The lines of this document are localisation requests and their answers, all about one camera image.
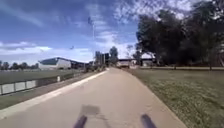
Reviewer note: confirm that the group of large trees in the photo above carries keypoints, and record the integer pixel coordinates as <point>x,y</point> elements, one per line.
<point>180,36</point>

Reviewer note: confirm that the grass strip with kerb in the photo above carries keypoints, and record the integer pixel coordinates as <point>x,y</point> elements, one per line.
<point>36,91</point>

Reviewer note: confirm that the robot's own part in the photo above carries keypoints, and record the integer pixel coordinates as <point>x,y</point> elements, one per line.
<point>148,121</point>
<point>80,122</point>

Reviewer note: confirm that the distant row of trees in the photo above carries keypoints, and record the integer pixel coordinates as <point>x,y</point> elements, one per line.
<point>16,66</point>

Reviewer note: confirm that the low bridge structure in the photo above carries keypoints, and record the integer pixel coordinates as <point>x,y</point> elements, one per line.
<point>133,61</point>

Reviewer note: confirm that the low rail fence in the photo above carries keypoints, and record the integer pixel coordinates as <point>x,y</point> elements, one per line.
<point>20,85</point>

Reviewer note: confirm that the pale concrete path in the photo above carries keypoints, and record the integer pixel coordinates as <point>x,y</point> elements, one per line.
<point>113,96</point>

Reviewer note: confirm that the tall light pole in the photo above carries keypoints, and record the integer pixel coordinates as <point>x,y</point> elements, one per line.
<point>93,36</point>

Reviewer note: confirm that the white building with dark roof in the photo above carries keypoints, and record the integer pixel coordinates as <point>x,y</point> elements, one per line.
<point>56,63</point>

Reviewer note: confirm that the grass field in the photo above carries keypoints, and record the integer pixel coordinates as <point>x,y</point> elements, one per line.
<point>186,90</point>

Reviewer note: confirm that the sports field beyond fence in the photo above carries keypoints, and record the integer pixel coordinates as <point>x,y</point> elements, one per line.
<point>30,76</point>

